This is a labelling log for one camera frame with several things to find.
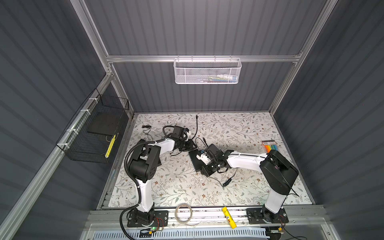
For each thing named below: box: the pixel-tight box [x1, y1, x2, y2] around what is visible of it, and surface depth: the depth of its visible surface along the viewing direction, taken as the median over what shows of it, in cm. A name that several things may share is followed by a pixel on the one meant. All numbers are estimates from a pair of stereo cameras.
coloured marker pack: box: [261, 139, 279, 153], surface depth 102 cm
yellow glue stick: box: [222, 206, 237, 229], surface depth 74 cm
